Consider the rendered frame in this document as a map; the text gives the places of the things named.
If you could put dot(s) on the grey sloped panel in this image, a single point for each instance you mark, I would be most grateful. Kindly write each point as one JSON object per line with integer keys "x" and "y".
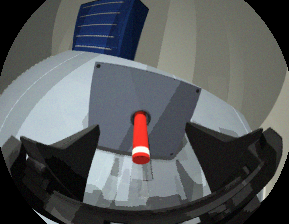
{"x": 118, "y": 92}

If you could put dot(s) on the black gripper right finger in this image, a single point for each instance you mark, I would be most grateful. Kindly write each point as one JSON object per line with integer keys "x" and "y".
{"x": 218, "y": 154}

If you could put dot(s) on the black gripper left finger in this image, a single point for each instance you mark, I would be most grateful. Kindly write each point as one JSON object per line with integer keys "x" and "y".
{"x": 68, "y": 160}

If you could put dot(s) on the red peg with white band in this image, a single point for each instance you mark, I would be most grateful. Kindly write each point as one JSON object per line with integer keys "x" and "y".
{"x": 140, "y": 145}

